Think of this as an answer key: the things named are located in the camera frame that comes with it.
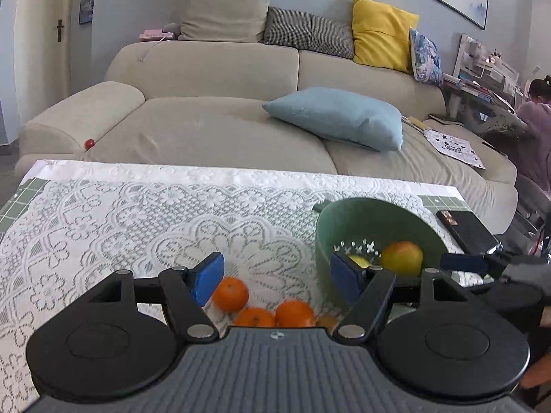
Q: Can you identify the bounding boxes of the person's right forearm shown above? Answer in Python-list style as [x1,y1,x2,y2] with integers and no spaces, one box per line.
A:
[520,352,551,402]

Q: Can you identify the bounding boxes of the printed paper sheets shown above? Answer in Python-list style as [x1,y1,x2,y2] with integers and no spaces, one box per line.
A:
[424,128,486,169]

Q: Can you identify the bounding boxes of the grey desk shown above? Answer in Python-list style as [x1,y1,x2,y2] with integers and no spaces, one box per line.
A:
[441,73,530,138]

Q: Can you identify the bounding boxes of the blue patterned cushion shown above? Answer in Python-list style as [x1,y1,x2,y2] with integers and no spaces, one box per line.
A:
[409,28,444,87]

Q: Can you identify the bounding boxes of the grey chair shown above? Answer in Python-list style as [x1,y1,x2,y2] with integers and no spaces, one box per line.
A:
[514,176,551,235]

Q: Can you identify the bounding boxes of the yellow green fruit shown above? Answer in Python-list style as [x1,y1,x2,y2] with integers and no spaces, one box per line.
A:
[349,255,382,269]

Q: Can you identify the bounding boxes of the white lace tablecloth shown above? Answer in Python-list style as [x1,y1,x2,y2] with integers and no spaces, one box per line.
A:
[0,159,487,413]

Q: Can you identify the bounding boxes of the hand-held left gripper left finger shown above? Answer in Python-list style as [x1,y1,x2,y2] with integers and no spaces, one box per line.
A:
[86,252,225,345]

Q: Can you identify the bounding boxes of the black notebook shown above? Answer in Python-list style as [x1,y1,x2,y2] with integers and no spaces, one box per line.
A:
[428,113,466,126]

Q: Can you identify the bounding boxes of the black phone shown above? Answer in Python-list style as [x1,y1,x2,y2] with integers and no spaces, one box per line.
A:
[436,209,502,255]

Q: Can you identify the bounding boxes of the light blue pillow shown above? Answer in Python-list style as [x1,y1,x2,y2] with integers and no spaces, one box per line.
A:
[262,87,404,152]

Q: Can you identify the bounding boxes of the yellow red apple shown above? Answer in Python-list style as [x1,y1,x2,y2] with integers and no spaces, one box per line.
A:
[381,242,425,277]

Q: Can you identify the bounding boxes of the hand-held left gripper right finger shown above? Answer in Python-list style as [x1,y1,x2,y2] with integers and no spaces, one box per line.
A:
[331,252,468,345]

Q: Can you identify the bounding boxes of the orange mandarin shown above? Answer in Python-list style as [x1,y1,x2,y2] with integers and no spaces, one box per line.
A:
[212,277,250,313]
[235,307,277,328]
[275,300,317,328]

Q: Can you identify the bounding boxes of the grey houndstooth cushion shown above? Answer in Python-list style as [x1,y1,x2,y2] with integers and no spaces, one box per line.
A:
[263,6,356,60]

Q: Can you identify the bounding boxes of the green bowl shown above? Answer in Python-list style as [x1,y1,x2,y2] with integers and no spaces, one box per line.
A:
[312,198,450,306]

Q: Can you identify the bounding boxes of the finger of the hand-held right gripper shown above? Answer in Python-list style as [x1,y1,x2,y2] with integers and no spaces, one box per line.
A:
[440,245,505,277]

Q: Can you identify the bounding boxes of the pile of books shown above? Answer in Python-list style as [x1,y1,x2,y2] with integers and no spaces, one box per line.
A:
[443,33,521,97]

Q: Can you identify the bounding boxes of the white cord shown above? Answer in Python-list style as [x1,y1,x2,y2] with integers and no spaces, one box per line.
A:
[140,36,168,60]

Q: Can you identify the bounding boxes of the beige sofa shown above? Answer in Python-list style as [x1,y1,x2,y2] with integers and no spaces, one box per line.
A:
[15,41,519,224]

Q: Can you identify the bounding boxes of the pink box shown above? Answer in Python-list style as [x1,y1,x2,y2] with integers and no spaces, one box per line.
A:
[138,29,175,43]

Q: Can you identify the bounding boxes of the beige cushion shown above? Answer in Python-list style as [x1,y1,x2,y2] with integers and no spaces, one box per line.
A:
[178,0,275,44]

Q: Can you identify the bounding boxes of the cream door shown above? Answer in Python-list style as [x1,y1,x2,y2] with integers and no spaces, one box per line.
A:
[13,0,76,110]

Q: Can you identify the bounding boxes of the yellow cushion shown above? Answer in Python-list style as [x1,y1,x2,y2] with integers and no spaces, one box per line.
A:
[352,0,420,74]

